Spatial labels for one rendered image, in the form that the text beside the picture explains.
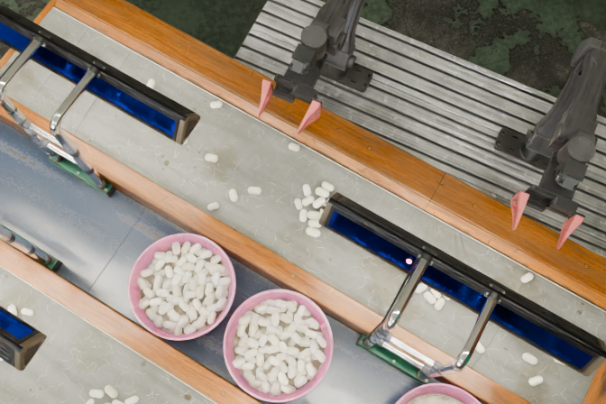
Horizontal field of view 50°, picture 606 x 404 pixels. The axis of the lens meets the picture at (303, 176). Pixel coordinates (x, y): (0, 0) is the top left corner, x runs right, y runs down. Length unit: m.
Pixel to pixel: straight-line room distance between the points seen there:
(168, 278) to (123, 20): 0.76
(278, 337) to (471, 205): 0.60
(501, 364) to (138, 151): 1.09
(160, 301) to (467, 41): 1.76
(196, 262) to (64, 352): 0.38
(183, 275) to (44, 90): 0.67
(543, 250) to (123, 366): 1.09
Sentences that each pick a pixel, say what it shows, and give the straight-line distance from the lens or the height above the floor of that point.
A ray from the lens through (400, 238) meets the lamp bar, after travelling 1.35.
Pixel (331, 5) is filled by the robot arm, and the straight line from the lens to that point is 1.57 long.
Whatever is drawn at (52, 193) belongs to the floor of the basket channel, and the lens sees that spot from 1.93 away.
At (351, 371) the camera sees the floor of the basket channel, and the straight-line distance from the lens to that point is 1.74.
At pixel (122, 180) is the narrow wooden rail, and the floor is 0.76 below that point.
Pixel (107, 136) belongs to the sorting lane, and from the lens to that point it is 1.87.
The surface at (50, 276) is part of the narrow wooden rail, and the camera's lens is 1.77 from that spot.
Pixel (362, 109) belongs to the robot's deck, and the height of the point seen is 0.67.
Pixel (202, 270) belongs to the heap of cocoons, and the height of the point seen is 0.73.
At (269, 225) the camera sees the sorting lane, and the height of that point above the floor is 0.74.
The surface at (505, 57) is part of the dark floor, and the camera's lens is 2.90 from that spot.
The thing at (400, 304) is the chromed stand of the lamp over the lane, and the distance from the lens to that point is 1.31.
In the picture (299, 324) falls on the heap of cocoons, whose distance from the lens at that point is 1.67.
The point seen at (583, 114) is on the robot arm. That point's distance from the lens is 1.57.
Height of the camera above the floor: 2.40
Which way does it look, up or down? 71 degrees down
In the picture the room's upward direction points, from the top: 3 degrees clockwise
